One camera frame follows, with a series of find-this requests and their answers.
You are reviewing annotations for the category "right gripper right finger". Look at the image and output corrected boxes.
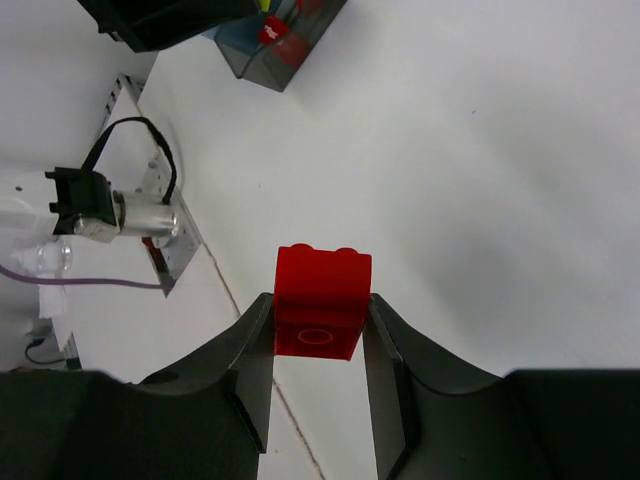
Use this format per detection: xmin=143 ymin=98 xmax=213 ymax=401
xmin=363 ymin=295 xmax=639 ymax=479

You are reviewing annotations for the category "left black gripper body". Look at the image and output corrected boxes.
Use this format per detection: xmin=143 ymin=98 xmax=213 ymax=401
xmin=79 ymin=0 xmax=271 ymax=53

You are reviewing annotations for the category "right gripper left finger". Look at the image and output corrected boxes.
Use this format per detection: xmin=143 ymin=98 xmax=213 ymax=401
xmin=1 ymin=293 xmax=274 ymax=479

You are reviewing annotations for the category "red curved lego piece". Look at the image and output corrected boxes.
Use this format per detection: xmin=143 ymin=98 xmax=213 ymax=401
xmin=273 ymin=244 xmax=372 ymax=361

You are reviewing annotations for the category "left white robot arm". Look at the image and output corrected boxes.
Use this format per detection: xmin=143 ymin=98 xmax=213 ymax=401
xmin=1 ymin=1 xmax=271 ymax=243

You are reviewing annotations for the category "smoky grey plastic container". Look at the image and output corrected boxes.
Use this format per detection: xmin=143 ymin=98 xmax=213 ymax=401
xmin=209 ymin=0 xmax=345 ymax=92

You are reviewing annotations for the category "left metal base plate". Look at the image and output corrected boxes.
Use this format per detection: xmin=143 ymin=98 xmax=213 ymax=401
xmin=134 ymin=154 xmax=203 ymax=297

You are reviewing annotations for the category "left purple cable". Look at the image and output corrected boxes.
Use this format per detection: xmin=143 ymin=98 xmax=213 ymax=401
xmin=0 ymin=264 xmax=166 ymax=292

